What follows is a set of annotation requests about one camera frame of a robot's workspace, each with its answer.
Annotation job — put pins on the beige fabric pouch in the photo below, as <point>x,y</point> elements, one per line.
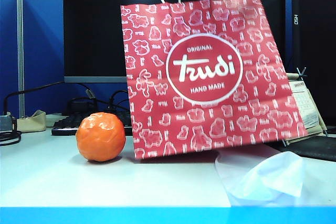
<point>31,124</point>

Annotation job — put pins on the red Trudi paper bag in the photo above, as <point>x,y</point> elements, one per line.
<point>210,66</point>

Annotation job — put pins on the beige canvas desk calendar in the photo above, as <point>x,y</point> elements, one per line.
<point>312,119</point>

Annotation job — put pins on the small grey metal box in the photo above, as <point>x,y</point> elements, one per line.
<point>5,123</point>

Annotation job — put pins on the black AOC monitor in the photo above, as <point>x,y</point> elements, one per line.
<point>92,24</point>

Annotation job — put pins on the grey partition post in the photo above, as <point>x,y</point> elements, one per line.
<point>20,51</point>

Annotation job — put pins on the translucent white plastic bag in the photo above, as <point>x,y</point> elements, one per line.
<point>262,182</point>

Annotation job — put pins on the black power adapter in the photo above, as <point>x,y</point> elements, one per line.
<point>78,106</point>

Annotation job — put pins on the black HSD monitor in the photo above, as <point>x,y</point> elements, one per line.
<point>315,45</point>

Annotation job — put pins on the black keyboard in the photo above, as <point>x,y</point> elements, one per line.
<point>65,127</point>

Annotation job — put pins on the black desk mat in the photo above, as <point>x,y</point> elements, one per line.
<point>315,148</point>

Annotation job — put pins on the orange fruit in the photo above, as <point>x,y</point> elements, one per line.
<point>101,137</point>

